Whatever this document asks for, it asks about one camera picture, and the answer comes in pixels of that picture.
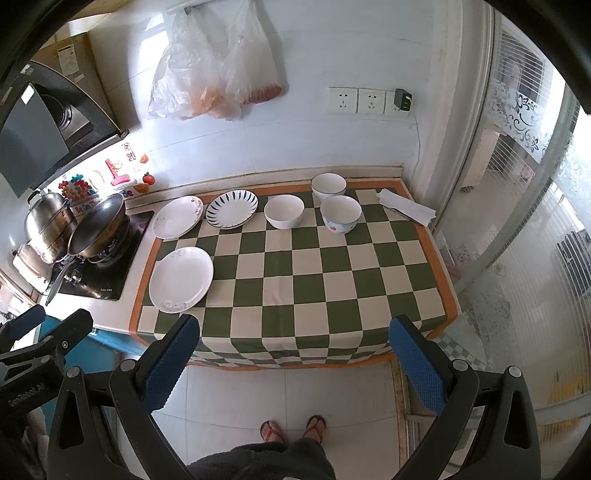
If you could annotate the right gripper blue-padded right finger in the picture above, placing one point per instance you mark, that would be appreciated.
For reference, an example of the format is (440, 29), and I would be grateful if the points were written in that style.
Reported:
(448, 391)

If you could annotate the cardboard box on hood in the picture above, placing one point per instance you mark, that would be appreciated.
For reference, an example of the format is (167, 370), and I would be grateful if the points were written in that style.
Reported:
(73, 57)

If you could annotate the stainless steel pot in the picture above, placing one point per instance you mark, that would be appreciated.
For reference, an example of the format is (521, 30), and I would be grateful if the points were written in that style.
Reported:
(49, 225)

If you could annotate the white wall socket right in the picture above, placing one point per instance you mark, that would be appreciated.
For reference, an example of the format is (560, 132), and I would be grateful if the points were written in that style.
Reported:
(371, 101)

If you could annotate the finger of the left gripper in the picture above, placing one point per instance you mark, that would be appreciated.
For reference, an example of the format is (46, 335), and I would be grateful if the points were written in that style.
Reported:
(18, 327)
(67, 334)

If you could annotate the white wall socket left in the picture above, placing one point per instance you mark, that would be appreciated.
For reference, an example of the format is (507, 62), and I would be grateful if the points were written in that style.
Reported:
(341, 100)

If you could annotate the blue leaf pattern plate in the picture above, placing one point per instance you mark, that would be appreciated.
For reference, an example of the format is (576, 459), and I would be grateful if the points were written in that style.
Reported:
(231, 209)

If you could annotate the black charger plug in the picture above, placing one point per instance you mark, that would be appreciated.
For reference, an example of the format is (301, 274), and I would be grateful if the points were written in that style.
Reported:
(403, 99)

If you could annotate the person dark trousers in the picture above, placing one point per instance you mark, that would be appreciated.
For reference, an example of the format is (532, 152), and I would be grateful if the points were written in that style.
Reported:
(303, 459)

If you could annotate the person foot sandal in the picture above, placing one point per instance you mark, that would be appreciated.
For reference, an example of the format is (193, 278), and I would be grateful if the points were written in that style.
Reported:
(315, 428)
(270, 432)

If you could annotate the white bowl blue rim floral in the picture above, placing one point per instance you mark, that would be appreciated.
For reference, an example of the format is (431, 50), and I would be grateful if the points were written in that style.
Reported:
(341, 213)

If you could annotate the person right foot sandal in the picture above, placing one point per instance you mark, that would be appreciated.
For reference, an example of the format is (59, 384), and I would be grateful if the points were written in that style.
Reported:
(315, 428)

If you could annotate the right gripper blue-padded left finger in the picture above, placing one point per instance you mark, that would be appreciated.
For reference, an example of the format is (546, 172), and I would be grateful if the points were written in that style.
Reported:
(140, 387)

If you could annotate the green white checkered mat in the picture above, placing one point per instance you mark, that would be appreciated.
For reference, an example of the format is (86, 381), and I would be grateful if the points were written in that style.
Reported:
(311, 297)

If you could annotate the white folded paper towel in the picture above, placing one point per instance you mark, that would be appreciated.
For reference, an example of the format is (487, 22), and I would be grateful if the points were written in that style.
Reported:
(409, 208)

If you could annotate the colourful wall sticker decorations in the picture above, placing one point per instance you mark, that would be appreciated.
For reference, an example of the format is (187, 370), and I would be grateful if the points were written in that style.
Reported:
(117, 169)

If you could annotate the white wall socket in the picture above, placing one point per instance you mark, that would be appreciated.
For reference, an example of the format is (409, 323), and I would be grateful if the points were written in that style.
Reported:
(341, 100)
(371, 101)

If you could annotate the plastic bag with sausages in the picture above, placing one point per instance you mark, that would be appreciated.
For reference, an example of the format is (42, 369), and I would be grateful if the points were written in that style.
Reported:
(249, 70)

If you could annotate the dark frying pan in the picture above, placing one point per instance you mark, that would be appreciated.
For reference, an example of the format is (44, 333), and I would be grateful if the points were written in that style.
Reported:
(96, 239)

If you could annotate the black range hood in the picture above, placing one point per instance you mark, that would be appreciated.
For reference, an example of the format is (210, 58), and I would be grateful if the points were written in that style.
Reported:
(48, 125)

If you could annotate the plastic bag with oranges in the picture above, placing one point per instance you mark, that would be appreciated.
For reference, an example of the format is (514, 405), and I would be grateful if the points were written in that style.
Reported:
(187, 82)

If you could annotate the white floral plate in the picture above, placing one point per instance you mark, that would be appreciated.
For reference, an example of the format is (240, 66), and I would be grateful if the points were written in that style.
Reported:
(180, 280)
(177, 217)

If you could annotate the plain white bowl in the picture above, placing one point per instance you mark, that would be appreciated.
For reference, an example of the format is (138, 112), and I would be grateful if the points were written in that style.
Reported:
(284, 211)

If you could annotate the person left foot sandal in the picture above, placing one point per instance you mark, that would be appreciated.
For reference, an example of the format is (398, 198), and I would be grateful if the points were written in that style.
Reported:
(270, 432)

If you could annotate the glass sliding door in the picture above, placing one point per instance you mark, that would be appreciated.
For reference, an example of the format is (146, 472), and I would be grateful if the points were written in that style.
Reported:
(517, 232)

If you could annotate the white bowl dark rim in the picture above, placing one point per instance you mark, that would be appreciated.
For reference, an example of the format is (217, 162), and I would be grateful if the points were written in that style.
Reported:
(326, 185)

